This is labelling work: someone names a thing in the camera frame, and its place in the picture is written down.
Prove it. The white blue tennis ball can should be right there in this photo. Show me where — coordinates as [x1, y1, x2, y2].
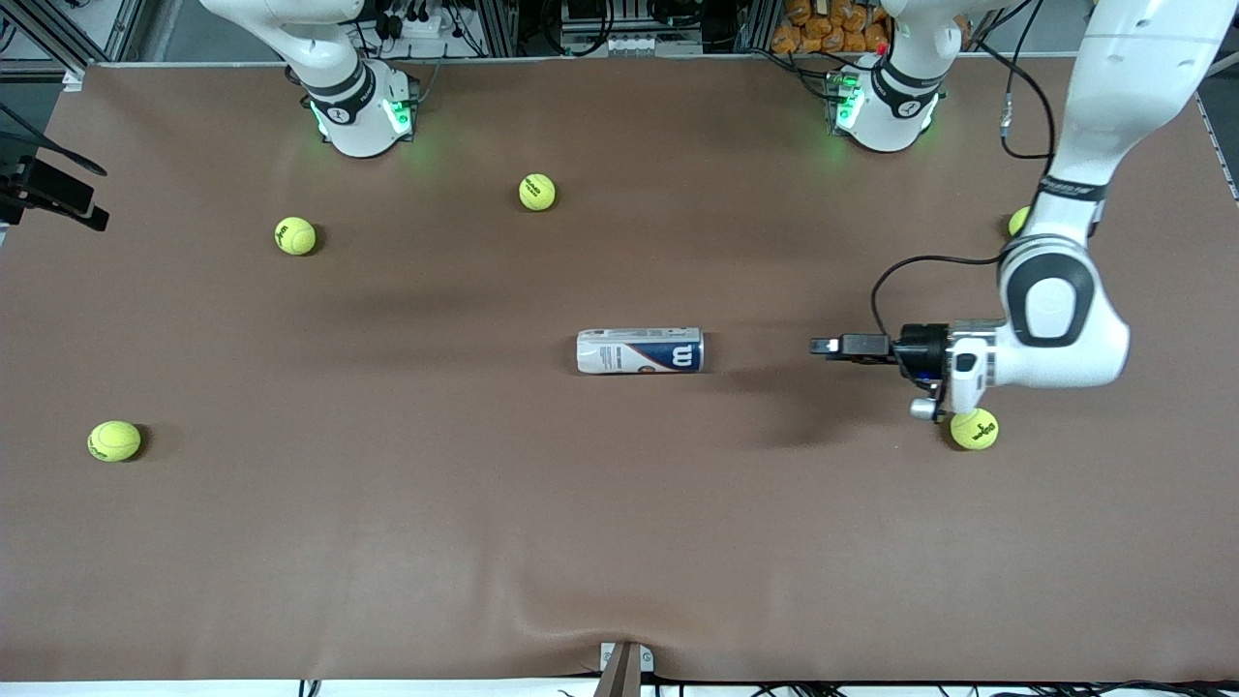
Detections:
[577, 327, 706, 376]

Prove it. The brown table mat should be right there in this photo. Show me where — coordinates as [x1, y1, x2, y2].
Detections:
[0, 53, 1239, 683]

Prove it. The pile of orange packets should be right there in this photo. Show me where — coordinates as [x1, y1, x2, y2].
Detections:
[771, 0, 890, 55]

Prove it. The white power strip with plugs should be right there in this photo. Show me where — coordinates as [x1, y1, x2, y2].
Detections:
[373, 0, 446, 40]

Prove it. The slanted aluminium frame profile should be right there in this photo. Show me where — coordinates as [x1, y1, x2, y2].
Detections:
[15, 0, 90, 80]

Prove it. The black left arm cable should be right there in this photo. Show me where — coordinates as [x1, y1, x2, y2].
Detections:
[869, 29, 1058, 338]

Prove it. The upright aluminium frame post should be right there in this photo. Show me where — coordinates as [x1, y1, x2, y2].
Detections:
[481, 0, 521, 57]
[733, 0, 778, 54]

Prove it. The silver metal post bracket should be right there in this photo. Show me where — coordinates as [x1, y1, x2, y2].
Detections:
[599, 642, 656, 675]

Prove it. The grey aluminium camera post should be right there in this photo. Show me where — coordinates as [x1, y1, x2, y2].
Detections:
[592, 645, 643, 697]

